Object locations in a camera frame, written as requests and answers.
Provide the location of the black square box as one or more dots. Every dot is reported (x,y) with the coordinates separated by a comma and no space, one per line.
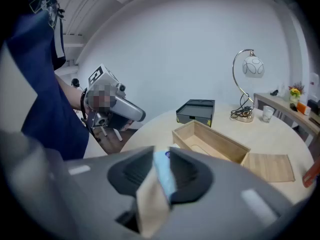
(196,111)

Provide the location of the gold lamp with white shade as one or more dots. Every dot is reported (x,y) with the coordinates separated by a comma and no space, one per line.
(252,67)

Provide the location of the black device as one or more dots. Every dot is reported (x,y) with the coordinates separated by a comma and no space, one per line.
(314,105)

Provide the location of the black wristband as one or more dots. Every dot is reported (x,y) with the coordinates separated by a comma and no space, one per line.
(82,101)

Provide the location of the white stand legs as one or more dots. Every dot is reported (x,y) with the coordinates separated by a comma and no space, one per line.
(110,134)

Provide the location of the flat wooden box lid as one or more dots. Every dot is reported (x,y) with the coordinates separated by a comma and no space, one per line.
(271,167)

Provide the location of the person's left forearm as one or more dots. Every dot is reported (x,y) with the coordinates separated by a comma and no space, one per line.
(70,94)

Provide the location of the wooden side table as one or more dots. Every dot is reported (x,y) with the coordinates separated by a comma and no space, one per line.
(280,105)

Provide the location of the orange object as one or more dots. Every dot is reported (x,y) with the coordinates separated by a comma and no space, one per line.
(312,175)

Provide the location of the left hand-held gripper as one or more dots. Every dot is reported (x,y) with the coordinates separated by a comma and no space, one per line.
(125,107)

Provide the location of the wooden box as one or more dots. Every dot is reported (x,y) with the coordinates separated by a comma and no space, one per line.
(212,144)

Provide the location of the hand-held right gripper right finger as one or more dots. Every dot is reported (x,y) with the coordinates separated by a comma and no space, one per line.
(192,179)

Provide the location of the small black object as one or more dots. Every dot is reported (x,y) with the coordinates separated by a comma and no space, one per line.
(274,92)

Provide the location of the clear glass cup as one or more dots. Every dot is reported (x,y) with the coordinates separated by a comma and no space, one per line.
(267,114)

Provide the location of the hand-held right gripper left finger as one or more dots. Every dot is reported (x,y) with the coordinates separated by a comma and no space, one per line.
(130,175)

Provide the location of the light blue plastic packet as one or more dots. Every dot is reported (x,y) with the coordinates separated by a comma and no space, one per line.
(163,174)

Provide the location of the potted flowers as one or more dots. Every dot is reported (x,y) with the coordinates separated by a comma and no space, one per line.
(295,92)

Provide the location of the person's navy blue clothing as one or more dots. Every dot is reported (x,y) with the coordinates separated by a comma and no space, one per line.
(47,96)

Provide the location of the orange and white box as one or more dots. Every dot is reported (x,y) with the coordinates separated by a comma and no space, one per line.
(303,108)

